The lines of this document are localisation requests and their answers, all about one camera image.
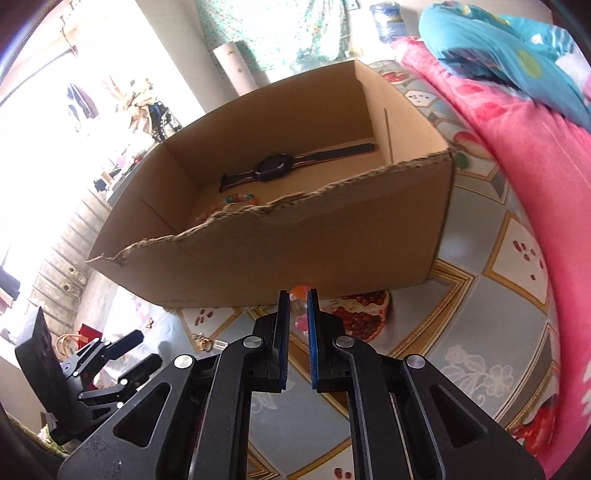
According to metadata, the orange pink bead bracelet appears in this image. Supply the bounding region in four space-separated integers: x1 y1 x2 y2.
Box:
288 284 312 333

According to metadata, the multicolour glass bead bracelet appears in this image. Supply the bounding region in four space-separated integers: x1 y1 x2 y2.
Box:
193 192 261 223

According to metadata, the red gift bag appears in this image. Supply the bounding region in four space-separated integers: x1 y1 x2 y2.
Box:
77 324 102 348

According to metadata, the fruit pattern tablecloth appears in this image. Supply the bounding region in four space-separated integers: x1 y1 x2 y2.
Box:
147 62 559 479

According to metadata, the brown cardboard box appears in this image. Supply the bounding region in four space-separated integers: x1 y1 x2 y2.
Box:
88 61 455 308

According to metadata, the pink floral blanket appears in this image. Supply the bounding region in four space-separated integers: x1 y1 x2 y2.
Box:
393 37 590 479

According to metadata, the rolled paper tube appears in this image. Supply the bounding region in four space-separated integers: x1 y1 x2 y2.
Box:
213 42 257 96

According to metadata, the green floral curtain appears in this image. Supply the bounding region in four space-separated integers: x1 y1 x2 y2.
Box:
195 0 359 76

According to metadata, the blue white water jug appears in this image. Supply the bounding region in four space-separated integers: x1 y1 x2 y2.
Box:
370 2 407 43

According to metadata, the black strap watch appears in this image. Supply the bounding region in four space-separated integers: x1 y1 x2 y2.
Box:
218 143 376 193

